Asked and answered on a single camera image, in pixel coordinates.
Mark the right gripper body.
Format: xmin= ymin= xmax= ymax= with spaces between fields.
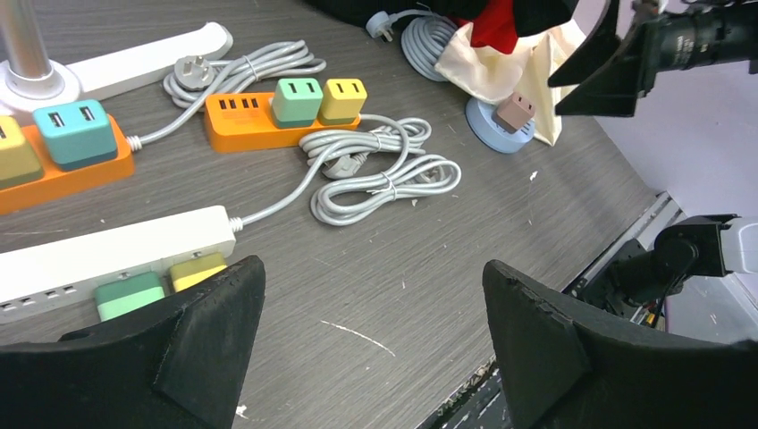
xmin=630 ymin=1 xmax=757 ymax=78

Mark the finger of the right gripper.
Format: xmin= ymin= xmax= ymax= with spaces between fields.
xmin=547 ymin=0 xmax=621 ymax=88
xmin=555 ymin=26 xmax=658 ymax=117

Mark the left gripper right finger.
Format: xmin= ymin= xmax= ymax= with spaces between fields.
xmin=482 ymin=260 xmax=757 ymax=428

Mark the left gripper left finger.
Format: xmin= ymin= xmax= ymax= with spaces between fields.
xmin=1 ymin=256 xmax=266 ymax=428

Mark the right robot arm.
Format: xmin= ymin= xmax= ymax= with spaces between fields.
xmin=547 ymin=1 xmax=757 ymax=327

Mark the round blue socket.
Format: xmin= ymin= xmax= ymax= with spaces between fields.
xmin=465 ymin=97 xmax=535 ymax=154

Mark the pink charger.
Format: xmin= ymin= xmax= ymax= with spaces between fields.
xmin=492 ymin=91 xmax=535 ymax=133

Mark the yellow charger on white strip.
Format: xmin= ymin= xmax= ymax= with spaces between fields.
xmin=169 ymin=253 xmax=227 ymax=292

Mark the green charger on white strip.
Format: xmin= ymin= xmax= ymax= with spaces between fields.
xmin=95 ymin=272 xmax=165 ymax=322

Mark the cream cloth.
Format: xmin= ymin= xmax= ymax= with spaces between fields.
xmin=434 ymin=20 xmax=586 ymax=146

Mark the white power strip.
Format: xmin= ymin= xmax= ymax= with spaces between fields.
xmin=1 ymin=206 xmax=243 ymax=324

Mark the orange power strip left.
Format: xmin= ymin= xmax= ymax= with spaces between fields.
xmin=1 ymin=115 xmax=135 ymax=215

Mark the orange power strip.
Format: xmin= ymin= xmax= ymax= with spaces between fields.
xmin=204 ymin=92 xmax=360 ymax=154
xmin=1 ymin=115 xmax=135 ymax=215

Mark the orange power strip right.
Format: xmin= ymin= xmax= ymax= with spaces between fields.
xmin=204 ymin=92 xmax=360 ymax=154

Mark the teal charger left strip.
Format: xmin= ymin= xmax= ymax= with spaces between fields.
xmin=32 ymin=99 xmax=118 ymax=172

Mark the yellow charger left strip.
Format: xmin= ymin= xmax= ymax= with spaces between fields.
xmin=1 ymin=115 xmax=44 ymax=189

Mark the yellow charger on orange strip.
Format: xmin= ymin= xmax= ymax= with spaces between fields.
xmin=317 ymin=78 xmax=367 ymax=125

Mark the green charger on orange strip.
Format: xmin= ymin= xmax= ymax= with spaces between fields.
xmin=271 ymin=78 xmax=324 ymax=129

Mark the silver clothes rack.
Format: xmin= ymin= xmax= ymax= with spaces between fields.
xmin=1 ymin=1 xmax=233 ymax=125

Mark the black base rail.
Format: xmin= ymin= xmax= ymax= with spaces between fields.
xmin=414 ymin=192 xmax=688 ymax=429

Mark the grey coiled cable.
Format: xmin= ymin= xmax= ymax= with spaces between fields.
xmin=227 ymin=114 xmax=463 ymax=232

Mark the orange strip grey cable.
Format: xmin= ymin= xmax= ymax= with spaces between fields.
xmin=125 ymin=39 xmax=328 ymax=152

